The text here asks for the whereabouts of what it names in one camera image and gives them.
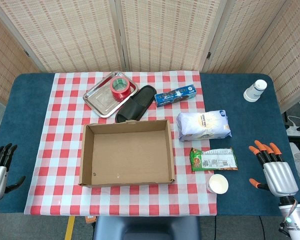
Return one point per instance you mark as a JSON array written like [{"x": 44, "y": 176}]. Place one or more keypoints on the orange-tipped silver right hand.
[{"x": 280, "y": 177}]

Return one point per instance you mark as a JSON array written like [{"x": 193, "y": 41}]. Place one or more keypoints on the white paper cup blue logo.
[{"x": 218, "y": 184}]

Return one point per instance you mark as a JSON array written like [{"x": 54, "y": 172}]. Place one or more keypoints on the green snack packet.
[{"x": 215, "y": 161}]

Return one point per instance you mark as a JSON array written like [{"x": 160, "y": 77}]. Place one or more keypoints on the white bread bag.
[{"x": 202, "y": 125}]

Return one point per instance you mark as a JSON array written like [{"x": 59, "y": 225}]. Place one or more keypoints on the white paper cup blue print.
[{"x": 253, "y": 92}]

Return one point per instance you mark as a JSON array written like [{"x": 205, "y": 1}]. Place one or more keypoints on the blue cling wrap box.
[{"x": 175, "y": 97}]

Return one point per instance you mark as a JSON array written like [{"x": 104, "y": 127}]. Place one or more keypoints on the open brown cardboard box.
[{"x": 130, "y": 155}]

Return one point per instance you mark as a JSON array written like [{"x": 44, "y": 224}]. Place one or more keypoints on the white shoe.
[{"x": 298, "y": 160}]

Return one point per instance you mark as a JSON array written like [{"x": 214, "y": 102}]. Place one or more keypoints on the white power strip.
[{"x": 296, "y": 131}]

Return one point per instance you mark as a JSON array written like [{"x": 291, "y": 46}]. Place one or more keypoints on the red white checkered tablecloth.
[{"x": 62, "y": 150}]

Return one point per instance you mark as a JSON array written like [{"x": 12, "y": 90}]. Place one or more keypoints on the orange floor item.
[{"x": 90, "y": 219}]

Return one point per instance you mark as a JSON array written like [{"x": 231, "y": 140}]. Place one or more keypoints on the stainless steel tray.
[{"x": 100, "y": 98}]

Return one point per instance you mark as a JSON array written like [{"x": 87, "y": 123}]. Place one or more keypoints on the dark blue chair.
[{"x": 145, "y": 228}]

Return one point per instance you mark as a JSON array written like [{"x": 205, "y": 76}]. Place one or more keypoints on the red tape roll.
[{"x": 121, "y": 95}]

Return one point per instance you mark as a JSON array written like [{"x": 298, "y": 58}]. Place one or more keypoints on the black slipper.
[{"x": 137, "y": 105}]

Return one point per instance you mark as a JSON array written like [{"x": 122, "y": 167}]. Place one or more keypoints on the bamboo folding screen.
[{"x": 165, "y": 35}]

